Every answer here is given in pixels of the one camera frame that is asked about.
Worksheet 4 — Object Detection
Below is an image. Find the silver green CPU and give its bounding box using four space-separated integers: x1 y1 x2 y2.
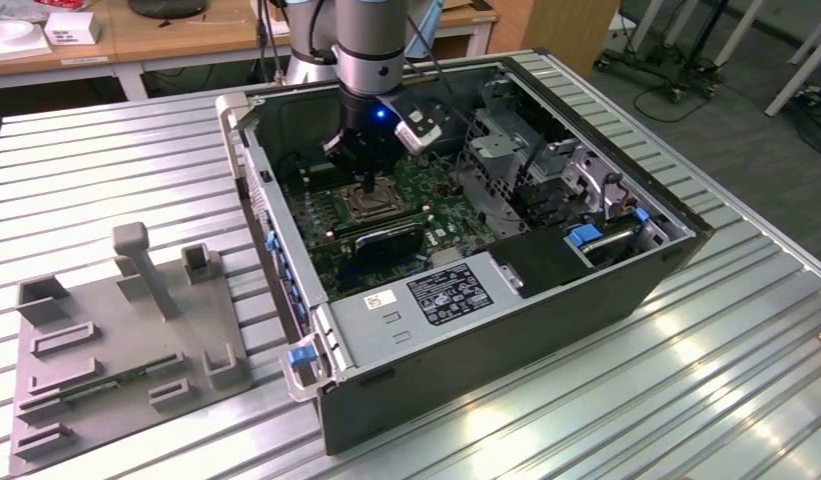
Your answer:
351 189 396 210

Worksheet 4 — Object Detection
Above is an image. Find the metal socket cover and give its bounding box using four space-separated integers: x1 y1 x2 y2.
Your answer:
339 181 412 222

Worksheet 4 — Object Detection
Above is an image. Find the CPU socket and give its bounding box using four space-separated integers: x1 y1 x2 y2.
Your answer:
333 178 416 225

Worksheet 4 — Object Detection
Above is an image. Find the green motherboard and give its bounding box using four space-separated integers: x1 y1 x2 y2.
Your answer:
279 149 495 301

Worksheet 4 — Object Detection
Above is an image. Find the silver metal disk bay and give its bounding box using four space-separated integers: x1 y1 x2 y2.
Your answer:
463 107 566 229

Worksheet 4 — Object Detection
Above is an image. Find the black graphics card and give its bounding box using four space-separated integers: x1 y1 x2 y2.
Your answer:
351 223 427 267

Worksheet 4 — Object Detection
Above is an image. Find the wooden desk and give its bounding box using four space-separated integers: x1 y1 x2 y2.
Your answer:
0 0 502 104

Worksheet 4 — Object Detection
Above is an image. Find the black plastic shroud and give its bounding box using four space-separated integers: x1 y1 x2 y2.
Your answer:
487 230 602 300

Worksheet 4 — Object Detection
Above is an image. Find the grey power supply unit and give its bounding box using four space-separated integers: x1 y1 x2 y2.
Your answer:
313 251 526 384

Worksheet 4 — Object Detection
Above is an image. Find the wooden cabinet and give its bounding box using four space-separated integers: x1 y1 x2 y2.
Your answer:
520 0 618 80

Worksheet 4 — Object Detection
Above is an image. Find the black round monitor base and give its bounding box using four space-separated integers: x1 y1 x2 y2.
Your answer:
127 0 208 18

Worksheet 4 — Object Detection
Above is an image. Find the white cardboard box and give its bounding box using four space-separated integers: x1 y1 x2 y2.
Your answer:
41 12 103 47

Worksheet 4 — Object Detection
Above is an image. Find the black wheeled stand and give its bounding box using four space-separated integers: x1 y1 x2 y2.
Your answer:
594 0 735 104

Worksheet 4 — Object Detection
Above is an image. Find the black grey PC case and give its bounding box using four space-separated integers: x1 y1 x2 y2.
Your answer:
213 54 715 456

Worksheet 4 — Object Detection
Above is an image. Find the grey parts rack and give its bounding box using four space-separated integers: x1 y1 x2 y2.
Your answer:
7 221 256 476

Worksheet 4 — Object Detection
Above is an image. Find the white foam tray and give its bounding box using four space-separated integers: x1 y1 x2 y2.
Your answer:
0 18 52 65

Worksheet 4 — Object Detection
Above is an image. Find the green RAM stick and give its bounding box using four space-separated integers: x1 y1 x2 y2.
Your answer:
57 366 152 402

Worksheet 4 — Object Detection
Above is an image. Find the white table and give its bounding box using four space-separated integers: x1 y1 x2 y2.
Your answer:
762 0 821 117

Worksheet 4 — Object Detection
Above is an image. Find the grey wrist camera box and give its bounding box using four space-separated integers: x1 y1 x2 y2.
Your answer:
382 97 452 155

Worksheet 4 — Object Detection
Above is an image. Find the black hanging cable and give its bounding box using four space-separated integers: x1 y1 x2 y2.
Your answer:
267 0 288 86
249 0 272 51

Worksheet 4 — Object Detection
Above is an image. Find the blue drive handle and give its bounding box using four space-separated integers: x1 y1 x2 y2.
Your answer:
560 224 602 250

